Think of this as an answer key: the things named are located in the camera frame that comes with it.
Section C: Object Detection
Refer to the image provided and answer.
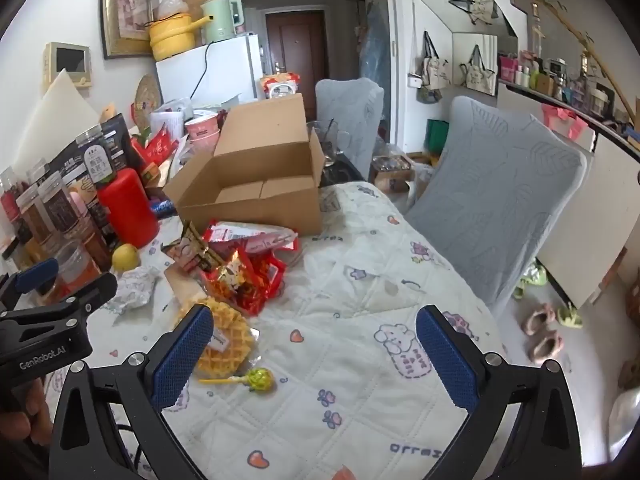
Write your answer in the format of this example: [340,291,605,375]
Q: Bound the red canister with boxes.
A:
[96,167,161,250]

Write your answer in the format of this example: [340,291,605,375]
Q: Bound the red contents plastic jar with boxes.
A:
[0,174,23,227]

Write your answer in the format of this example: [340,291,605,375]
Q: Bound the glass mug with spoon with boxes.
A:
[305,119,351,169]

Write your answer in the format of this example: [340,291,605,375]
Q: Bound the green slipper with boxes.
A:
[557,304,584,330]
[512,262,549,301]

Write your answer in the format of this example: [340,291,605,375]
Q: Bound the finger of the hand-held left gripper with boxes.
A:
[0,258,59,311]
[51,272,119,316]

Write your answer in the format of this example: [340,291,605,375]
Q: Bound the orange label clear jar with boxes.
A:
[51,238,104,296]

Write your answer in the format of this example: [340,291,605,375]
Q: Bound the black pouch white label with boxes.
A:
[49,141,122,197]

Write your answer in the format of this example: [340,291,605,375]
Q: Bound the white paper bag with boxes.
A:
[149,97,194,141]

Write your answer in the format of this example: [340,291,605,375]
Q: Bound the red white snack carton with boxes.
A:
[258,73,302,102]

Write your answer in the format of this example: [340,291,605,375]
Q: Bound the gold box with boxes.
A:
[164,265,213,306]

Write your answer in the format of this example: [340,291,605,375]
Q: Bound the red foil packets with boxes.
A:
[132,122,179,167]

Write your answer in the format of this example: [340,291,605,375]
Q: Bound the large black pouch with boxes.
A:
[96,113,135,171]

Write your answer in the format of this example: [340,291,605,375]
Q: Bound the red gold snack bag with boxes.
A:
[205,249,289,317]

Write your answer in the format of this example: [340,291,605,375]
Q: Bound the pink gift bag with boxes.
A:
[542,103,596,142]

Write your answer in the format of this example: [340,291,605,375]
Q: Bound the brown door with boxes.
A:
[264,7,329,94]

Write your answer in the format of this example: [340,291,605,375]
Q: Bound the beige wall intercom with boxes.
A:
[42,42,92,90]

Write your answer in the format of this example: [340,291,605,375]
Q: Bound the star shaped canvas bag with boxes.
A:
[449,0,502,26]

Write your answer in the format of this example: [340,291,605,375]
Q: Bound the yellow waffle packet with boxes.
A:
[175,296,254,379]

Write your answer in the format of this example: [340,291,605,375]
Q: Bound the grey lid plastic jar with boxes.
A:
[74,127,106,149]

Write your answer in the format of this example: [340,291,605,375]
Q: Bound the row of cosmetic bottles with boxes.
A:
[497,49,640,137]

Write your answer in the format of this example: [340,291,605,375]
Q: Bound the grey covered chair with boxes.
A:
[403,95,589,319]
[314,78,385,184]

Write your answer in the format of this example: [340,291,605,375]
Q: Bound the framed picture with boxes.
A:
[99,0,154,60]

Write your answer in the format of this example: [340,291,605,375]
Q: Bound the white cabinet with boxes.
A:
[500,82,632,312]

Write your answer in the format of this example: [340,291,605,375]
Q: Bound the brown contents plastic jar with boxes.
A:
[15,182,52,252]
[37,172,85,241]

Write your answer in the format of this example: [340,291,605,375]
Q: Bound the black power cable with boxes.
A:
[192,42,211,107]

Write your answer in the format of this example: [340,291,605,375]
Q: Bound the white fridge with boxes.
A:
[154,33,266,112]

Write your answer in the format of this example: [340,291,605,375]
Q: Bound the pink long snack packet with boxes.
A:
[206,219,301,257]

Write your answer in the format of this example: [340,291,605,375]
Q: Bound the clear plastic bag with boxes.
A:
[157,0,190,19]

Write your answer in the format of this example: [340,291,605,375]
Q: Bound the green electric kettle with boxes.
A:
[200,0,246,46]

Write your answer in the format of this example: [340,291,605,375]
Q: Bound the yellow pot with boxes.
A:
[148,14,211,63]

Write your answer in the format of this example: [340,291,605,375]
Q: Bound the white foam board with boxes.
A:
[14,68,102,172]

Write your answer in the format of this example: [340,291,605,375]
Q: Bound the white purple snack packet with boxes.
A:
[106,264,167,314]

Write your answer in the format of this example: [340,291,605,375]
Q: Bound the green shopping bag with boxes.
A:
[424,118,451,154]

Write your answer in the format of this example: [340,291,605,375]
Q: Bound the green lollipop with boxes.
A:
[199,367,276,394]

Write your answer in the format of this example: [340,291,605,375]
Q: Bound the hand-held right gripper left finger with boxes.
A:
[49,304,214,480]

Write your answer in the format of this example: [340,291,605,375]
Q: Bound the yellow lemon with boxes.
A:
[111,242,142,274]

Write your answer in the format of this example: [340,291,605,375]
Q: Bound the pink instant noodle cup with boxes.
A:
[184,112,222,149]

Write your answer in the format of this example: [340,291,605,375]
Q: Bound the bamboo pole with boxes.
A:
[514,0,637,117]

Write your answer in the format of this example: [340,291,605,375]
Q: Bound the round woven mat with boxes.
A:
[134,73,162,126]

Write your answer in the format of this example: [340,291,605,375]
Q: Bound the quilted printed tablecloth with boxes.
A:
[42,180,506,480]

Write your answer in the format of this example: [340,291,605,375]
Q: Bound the person's left hand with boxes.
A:
[0,378,53,450]

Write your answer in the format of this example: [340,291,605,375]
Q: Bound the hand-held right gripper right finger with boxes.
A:
[415,304,585,480]

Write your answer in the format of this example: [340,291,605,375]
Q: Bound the canvas tote bag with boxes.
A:
[421,30,452,92]

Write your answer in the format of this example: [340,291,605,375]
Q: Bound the cardboard box of goods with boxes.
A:
[369,152,417,194]

